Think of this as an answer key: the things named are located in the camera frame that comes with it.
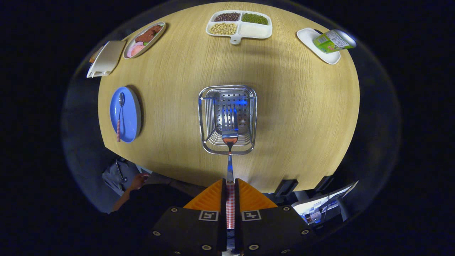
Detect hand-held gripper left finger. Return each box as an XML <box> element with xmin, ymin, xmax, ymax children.
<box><xmin>148</xmin><ymin>178</ymin><xmax>228</xmax><ymax>256</ymax></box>

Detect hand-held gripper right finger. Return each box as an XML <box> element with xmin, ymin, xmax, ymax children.
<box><xmin>235</xmin><ymin>178</ymin><xmax>317</xmax><ymax>256</ymax></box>

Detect fork with red checked handle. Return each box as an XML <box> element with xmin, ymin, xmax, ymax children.
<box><xmin>221</xmin><ymin>107</ymin><xmax>239</xmax><ymax>230</ymax></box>

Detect spoon with red checked handle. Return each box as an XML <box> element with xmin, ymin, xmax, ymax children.
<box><xmin>116</xmin><ymin>92</ymin><xmax>125</xmax><ymax>143</ymax></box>

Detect white flat board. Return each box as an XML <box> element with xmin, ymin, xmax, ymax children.
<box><xmin>291</xmin><ymin>181</ymin><xmax>359</xmax><ymax>215</ymax></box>

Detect grey bag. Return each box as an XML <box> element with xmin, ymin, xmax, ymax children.
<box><xmin>102</xmin><ymin>158</ymin><xmax>153</xmax><ymax>196</ymax></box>

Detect blue round plate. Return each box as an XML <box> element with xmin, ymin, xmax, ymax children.
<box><xmin>109</xmin><ymin>86</ymin><xmax>142</xmax><ymax>143</ymax></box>

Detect white divided tray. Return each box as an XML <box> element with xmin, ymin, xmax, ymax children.
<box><xmin>206</xmin><ymin>10</ymin><xmax>273</xmax><ymax>45</ymax></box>

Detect pile of yellow soybeans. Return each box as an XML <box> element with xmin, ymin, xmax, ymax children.
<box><xmin>209</xmin><ymin>22</ymin><xmax>237</xmax><ymax>36</ymax></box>

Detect pink ham slices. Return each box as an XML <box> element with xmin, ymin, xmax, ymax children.
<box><xmin>127</xmin><ymin>42</ymin><xmax>146</xmax><ymax>58</ymax></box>

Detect white oval plate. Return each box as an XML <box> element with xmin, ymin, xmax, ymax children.
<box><xmin>123</xmin><ymin>22</ymin><xmax>167</xmax><ymax>59</ymax></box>

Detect small white plate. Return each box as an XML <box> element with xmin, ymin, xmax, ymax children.
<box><xmin>296</xmin><ymin>28</ymin><xmax>341</xmax><ymax>65</ymax></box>

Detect pile of green beans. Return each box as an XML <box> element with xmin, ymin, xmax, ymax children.
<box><xmin>242</xmin><ymin>13</ymin><xmax>269</xmax><ymax>26</ymax></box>

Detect brown meat piece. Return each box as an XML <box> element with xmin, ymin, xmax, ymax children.
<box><xmin>134</xmin><ymin>24</ymin><xmax>163</xmax><ymax>44</ymax></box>

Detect pile of dark red beans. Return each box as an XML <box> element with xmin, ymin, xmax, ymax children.
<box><xmin>214</xmin><ymin>12</ymin><xmax>241</xmax><ymax>22</ymax></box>

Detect white toaster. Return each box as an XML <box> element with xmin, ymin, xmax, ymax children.
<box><xmin>86</xmin><ymin>40</ymin><xmax>127</xmax><ymax>78</ymax></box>

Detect green drink carton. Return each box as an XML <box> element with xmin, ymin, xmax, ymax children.
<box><xmin>313</xmin><ymin>29</ymin><xmax>357</xmax><ymax>54</ymax></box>

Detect toast slices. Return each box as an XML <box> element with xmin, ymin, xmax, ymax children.
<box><xmin>89</xmin><ymin>46</ymin><xmax>104</xmax><ymax>64</ymax></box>

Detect black table bracket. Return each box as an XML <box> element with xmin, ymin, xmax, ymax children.
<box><xmin>314</xmin><ymin>175</ymin><xmax>334</xmax><ymax>192</ymax></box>
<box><xmin>274</xmin><ymin>179</ymin><xmax>299</xmax><ymax>197</ymax></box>

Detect metal wire cutlery basket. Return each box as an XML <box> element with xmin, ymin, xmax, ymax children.
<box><xmin>198</xmin><ymin>85</ymin><xmax>257</xmax><ymax>155</ymax></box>

